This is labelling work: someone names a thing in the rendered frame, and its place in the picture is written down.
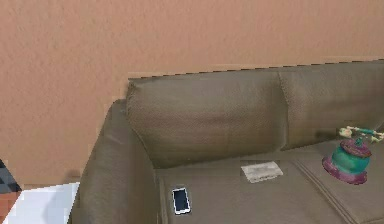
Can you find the white cell phone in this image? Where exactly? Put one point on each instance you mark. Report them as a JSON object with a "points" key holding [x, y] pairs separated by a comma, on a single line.
{"points": [[181, 201]]}

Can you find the brown grey sofa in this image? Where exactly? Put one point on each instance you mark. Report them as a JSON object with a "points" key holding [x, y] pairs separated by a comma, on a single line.
{"points": [[206, 126]]}

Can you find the grey flat remote control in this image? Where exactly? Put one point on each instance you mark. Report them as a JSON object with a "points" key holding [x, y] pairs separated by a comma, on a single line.
{"points": [[262, 171]]}

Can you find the teal purple vintage telephone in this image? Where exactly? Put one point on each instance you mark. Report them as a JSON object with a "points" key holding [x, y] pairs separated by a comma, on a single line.
{"points": [[350, 159]]}

